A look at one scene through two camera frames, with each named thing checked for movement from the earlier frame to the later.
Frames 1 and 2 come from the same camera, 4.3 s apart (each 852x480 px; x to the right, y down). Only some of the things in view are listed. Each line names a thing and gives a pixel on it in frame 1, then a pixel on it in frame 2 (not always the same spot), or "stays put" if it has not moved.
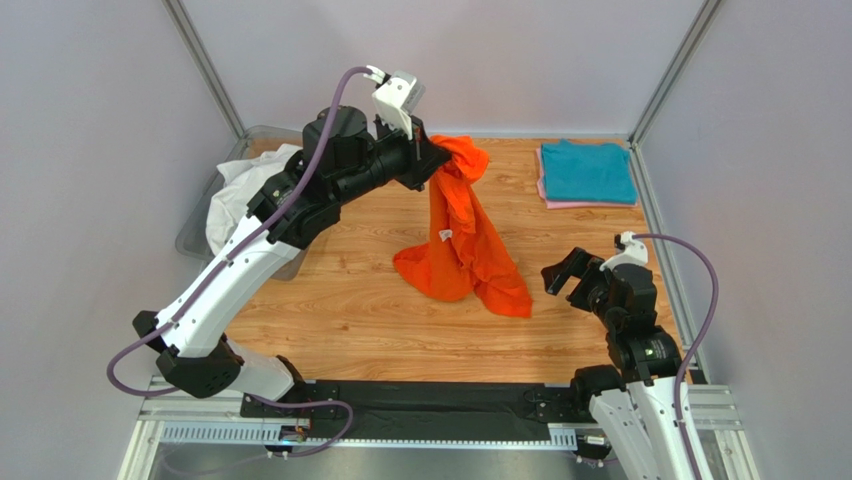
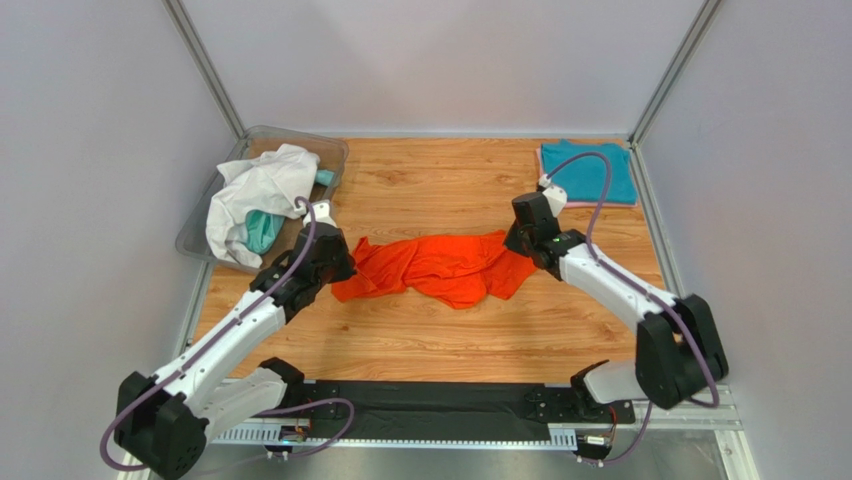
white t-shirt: (231, 201) stays put
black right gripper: (579, 282) to (516, 241)
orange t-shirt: (467, 246) to (453, 271)
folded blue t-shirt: (588, 173) stays put
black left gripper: (421, 154) to (347, 268)
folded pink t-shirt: (567, 205) stays put
